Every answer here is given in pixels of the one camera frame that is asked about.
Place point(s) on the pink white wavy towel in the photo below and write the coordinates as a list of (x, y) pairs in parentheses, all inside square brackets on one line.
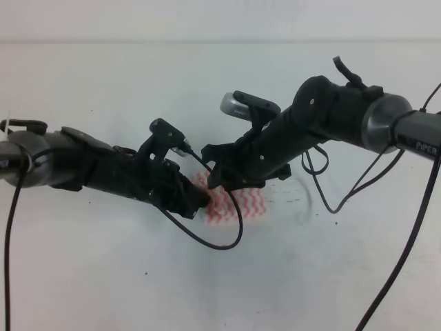
[(221, 211)]

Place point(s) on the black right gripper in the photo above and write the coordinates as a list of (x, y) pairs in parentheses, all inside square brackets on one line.
[(259, 156)]

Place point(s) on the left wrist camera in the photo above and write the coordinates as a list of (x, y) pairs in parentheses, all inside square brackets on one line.
[(164, 138)]

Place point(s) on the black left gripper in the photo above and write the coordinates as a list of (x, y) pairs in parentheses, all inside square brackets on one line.
[(160, 184)]

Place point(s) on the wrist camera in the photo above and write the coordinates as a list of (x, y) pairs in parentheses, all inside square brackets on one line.
[(259, 112), (164, 138)]

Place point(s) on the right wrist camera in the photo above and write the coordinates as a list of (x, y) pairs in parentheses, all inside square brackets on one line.
[(259, 112)]

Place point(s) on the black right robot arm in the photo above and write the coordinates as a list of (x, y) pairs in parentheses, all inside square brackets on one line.
[(360, 115)]

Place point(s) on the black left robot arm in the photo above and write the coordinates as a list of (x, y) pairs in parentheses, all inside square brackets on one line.
[(71, 160)]

